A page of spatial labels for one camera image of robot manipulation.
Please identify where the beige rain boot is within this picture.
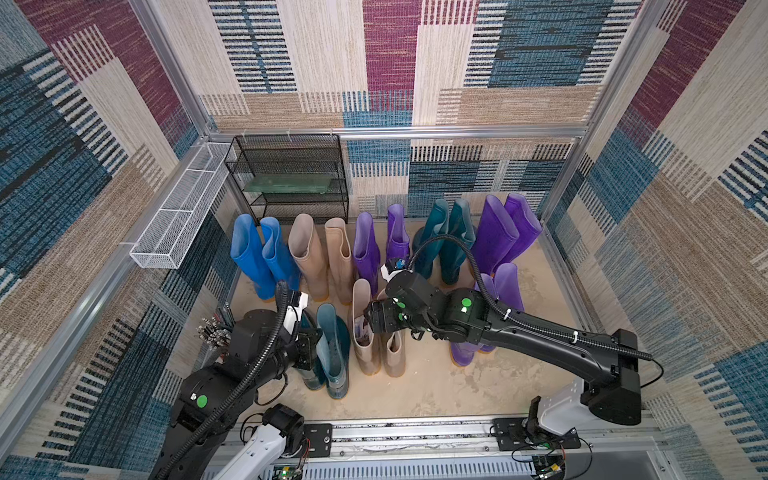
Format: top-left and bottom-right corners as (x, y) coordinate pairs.
(349, 278), (381, 376)
(288, 213), (329, 302)
(324, 217), (356, 305)

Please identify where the purple rain boot front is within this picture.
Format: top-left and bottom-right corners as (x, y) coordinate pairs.
(479, 262), (526, 355)

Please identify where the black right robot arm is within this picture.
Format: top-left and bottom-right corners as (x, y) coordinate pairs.
(364, 262), (653, 433)

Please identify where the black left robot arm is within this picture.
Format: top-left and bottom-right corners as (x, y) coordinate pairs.
(150, 281), (321, 479)

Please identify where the red pen holder cup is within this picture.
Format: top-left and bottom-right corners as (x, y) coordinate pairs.
(197, 302), (236, 349)

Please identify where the green tray on rack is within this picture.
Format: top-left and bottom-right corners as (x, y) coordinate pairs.
(243, 174), (334, 194)

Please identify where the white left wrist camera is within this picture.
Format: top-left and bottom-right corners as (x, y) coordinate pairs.
(282, 291), (309, 338)

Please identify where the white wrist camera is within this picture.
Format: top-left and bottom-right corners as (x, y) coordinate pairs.
(380, 258), (409, 283)
(282, 291), (309, 338)

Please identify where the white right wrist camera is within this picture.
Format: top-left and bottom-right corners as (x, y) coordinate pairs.
(380, 258), (409, 283)

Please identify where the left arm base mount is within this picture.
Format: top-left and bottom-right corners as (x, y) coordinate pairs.
(214, 404), (333, 479)

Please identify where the black wire mesh shelf rack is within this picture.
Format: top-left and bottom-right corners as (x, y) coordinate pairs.
(225, 134), (349, 225)

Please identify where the white wire mesh basket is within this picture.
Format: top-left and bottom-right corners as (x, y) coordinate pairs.
(130, 142), (230, 269)

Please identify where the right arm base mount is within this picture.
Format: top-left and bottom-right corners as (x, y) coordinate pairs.
(490, 378), (595, 452)

